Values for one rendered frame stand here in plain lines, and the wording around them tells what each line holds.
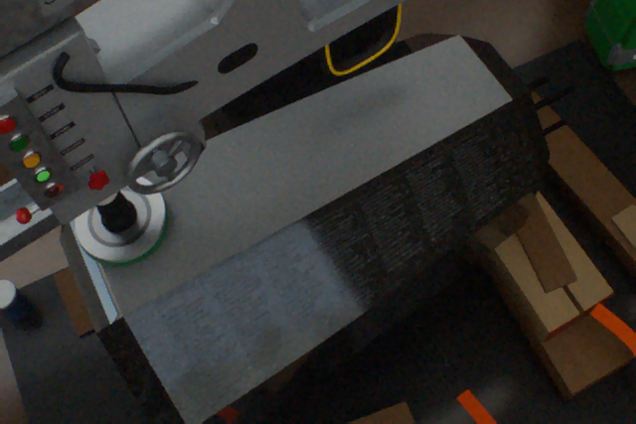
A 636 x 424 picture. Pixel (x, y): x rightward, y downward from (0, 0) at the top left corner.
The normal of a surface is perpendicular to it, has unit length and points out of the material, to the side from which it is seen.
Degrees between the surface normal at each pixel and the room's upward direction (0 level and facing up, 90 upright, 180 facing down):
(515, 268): 0
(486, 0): 0
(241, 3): 90
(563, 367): 0
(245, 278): 45
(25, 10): 90
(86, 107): 90
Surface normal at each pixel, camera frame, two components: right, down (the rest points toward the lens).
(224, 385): 0.31, 0.18
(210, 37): 0.57, 0.70
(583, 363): -0.07, -0.48
